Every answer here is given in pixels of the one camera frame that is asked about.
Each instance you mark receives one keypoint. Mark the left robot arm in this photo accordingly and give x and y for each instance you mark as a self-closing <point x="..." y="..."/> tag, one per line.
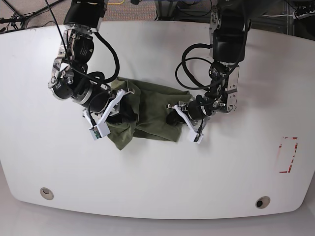
<point x="228" y="42"/>

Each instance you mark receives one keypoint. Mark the left table cable grommet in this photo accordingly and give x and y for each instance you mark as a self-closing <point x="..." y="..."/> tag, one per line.
<point x="46" y="193"/>

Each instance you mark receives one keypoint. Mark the right table cable grommet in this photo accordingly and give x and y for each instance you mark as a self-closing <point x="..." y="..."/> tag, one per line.
<point x="262" y="202"/>

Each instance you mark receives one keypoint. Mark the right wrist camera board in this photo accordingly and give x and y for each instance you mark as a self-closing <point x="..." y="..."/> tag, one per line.
<point x="99" y="131"/>

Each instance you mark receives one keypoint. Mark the red tape rectangle marking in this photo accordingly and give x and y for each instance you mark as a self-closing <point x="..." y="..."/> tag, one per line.
<point x="286" y="154"/>

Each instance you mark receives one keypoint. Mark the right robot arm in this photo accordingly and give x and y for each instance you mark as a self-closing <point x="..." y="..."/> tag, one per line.
<point x="70" y="77"/>

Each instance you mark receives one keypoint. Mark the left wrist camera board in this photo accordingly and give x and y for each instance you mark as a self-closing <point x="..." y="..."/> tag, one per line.
<point x="195" y="137"/>

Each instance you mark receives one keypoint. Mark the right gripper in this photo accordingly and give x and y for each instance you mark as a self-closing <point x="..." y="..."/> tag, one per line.
<point x="96" y="100"/>

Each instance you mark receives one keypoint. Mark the table cable grommet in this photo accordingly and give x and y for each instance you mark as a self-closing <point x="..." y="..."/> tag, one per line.
<point x="46" y="193"/>
<point x="262" y="202"/>

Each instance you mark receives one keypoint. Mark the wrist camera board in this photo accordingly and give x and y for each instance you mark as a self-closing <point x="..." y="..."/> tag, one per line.
<point x="195" y="137"/>
<point x="99" y="131"/>

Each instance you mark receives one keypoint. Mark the black tripod stand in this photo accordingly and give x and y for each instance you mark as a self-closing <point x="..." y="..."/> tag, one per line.
<point x="19" y="21"/>

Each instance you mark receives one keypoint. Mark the olive green T-shirt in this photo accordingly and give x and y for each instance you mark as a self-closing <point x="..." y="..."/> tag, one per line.
<point x="149" y="105"/>

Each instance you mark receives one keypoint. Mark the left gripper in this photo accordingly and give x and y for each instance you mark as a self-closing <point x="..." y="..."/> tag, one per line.
<point x="194" y="114"/>

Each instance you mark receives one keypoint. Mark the white power strip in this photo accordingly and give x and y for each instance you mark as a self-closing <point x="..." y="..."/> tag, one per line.
<point x="304" y="12"/>

